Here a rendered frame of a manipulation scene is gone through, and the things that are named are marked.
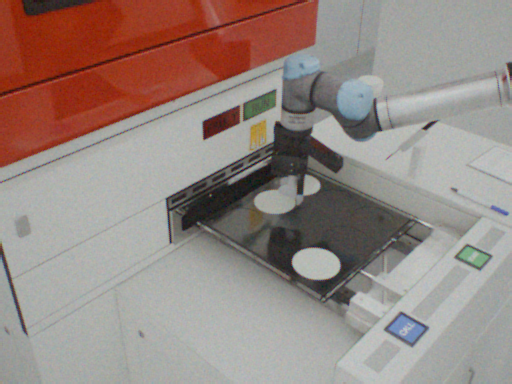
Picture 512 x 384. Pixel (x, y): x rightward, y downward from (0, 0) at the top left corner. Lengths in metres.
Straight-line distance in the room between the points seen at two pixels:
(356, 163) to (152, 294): 0.60
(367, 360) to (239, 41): 0.66
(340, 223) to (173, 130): 0.44
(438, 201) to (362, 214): 0.18
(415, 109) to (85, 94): 0.66
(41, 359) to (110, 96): 0.57
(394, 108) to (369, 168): 0.24
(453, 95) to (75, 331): 0.93
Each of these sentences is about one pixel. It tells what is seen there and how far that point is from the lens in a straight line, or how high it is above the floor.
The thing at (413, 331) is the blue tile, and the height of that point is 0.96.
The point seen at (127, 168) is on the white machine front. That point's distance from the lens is 1.17.
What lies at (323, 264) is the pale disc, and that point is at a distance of 1.22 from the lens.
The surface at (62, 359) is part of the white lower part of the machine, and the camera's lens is 1.33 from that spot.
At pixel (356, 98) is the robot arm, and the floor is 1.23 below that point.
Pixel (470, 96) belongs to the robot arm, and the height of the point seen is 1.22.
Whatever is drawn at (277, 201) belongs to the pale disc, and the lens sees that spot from 1.39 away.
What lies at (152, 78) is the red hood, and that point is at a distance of 1.07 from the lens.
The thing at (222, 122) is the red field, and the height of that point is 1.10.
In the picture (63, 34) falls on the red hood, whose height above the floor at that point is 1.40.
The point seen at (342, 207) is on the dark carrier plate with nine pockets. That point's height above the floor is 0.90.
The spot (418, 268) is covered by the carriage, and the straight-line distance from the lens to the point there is 1.29.
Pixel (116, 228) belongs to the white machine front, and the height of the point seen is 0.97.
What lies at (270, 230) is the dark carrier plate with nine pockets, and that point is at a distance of 1.30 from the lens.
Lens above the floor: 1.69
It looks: 34 degrees down
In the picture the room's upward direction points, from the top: 1 degrees clockwise
